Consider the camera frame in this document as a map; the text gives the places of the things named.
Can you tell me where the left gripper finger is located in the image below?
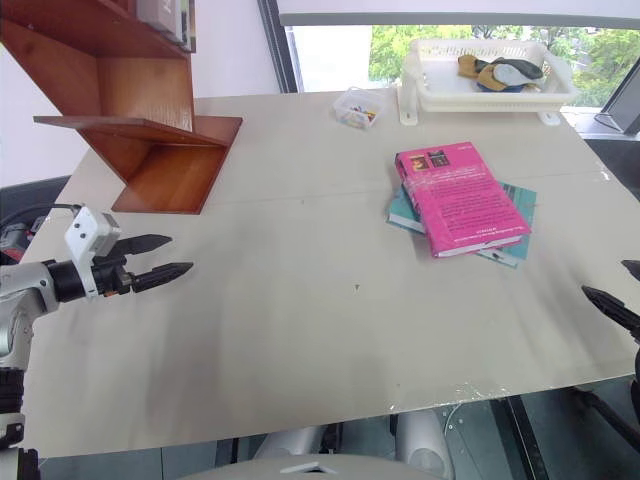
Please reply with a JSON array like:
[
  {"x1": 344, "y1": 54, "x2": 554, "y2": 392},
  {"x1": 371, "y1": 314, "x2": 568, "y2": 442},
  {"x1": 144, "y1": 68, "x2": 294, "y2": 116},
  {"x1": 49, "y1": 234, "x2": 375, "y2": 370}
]
[
  {"x1": 131, "y1": 261, "x2": 195, "y2": 294},
  {"x1": 116, "y1": 233, "x2": 174, "y2": 259}
]

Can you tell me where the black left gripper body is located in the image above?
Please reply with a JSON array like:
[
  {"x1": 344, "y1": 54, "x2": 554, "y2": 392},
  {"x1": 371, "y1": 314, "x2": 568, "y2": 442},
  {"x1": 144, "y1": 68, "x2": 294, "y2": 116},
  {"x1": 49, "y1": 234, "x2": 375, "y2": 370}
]
[{"x1": 92, "y1": 255, "x2": 136, "y2": 298}]

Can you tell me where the teal hardcover book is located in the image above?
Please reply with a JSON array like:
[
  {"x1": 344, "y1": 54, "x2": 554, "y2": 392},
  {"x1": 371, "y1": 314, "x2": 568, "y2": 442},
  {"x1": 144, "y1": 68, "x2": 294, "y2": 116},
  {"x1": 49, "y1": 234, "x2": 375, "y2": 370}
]
[{"x1": 386, "y1": 181, "x2": 538, "y2": 271}]

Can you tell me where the brown wooden bookshelf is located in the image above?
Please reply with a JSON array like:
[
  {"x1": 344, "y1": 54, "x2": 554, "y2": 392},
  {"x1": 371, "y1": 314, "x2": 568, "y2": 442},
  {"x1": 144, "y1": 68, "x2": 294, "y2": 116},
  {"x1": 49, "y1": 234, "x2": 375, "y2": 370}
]
[{"x1": 0, "y1": 0, "x2": 244, "y2": 216}]

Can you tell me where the pink hardcover book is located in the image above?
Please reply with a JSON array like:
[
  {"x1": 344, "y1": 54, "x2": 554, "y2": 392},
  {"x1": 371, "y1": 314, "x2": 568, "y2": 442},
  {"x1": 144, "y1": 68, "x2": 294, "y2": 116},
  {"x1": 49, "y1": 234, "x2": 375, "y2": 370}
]
[{"x1": 394, "y1": 141, "x2": 532, "y2": 260}]

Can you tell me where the red black device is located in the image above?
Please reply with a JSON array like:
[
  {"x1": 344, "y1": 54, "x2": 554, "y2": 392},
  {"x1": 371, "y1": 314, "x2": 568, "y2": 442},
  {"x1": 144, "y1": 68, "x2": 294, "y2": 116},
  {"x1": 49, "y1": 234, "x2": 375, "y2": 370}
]
[{"x1": 0, "y1": 218, "x2": 42, "y2": 265}]

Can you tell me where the dark tablet on stand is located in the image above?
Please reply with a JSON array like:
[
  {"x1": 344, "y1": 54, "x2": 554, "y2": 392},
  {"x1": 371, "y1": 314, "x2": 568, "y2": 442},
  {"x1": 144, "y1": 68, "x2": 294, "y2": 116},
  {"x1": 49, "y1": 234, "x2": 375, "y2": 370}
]
[{"x1": 593, "y1": 63, "x2": 640, "y2": 137}]

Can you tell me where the grey rounded robot body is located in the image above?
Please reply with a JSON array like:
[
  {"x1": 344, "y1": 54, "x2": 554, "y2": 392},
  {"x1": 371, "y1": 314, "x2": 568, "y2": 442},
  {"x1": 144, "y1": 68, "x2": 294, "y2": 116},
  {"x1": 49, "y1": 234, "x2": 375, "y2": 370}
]
[{"x1": 182, "y1": 408, "x2": 457, "y2": 480}]

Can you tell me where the small clear plastic box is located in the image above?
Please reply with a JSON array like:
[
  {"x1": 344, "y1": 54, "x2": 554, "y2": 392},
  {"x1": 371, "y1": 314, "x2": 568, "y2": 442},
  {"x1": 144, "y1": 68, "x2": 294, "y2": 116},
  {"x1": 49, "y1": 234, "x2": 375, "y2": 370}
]
[{"x1": 333, "y1": 86, "x2": 386, "y2": 133}]

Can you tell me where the mustard yellow cloth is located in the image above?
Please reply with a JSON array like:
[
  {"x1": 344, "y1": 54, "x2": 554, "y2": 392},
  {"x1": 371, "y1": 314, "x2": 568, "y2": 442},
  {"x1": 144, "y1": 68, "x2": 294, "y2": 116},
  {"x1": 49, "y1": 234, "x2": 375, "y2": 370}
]
[{"x1": 456, "y1": 53, "x2": 502, "y2": 94}]

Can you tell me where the white plastic basket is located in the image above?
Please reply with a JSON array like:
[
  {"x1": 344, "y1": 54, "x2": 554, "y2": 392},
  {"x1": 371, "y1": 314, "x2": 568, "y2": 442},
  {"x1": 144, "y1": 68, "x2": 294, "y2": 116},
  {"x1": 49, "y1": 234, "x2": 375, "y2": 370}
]
[{"x1": 408, "y1": 38, "x2": 582, "y2": 114}]

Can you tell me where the white basket rack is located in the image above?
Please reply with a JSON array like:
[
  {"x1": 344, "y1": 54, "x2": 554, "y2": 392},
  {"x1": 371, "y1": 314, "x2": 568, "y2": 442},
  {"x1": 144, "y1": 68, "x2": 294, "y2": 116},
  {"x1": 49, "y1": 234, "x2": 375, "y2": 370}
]
[{"x1": 397, "y1": 51, "x2": 572, "y2": 127}]

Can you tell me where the white roller blind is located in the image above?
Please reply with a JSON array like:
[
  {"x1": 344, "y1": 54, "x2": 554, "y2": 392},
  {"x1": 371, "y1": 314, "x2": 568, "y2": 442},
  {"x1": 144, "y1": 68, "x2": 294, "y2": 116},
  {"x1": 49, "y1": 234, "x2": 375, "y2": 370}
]
[{"x1": 277, "y1": 0, "x2": 640, "y2": 28}]

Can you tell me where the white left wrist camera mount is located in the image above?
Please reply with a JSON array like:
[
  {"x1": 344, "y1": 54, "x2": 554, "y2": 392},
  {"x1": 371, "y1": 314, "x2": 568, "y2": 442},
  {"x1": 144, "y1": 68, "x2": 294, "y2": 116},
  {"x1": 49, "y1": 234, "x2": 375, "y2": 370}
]
[{"x1": 63, "y1": 205, "x2": 123, "y2": 302}]

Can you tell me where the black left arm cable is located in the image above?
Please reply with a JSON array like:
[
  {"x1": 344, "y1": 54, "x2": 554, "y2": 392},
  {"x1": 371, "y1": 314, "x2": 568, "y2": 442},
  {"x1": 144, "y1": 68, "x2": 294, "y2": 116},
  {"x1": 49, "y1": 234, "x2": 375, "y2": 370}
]
[{"x1": 0, "y1": 202, "x2": 84, "y2": 236}]

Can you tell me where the black table frame bar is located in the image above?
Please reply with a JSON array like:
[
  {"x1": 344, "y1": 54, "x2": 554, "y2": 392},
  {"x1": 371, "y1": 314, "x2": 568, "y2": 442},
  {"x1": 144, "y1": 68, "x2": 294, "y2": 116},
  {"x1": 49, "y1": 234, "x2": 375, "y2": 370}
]
[{"x1": 492, "y1": 393, "x2": 554, "y2": 480}]

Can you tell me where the black window frame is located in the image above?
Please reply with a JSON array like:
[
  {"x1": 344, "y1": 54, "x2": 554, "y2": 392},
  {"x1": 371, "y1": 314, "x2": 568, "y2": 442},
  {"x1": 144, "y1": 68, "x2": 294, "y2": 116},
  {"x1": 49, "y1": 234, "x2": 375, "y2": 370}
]
[{"x1": 256, "y1": 0, "x2": 303, "y2": 95}]

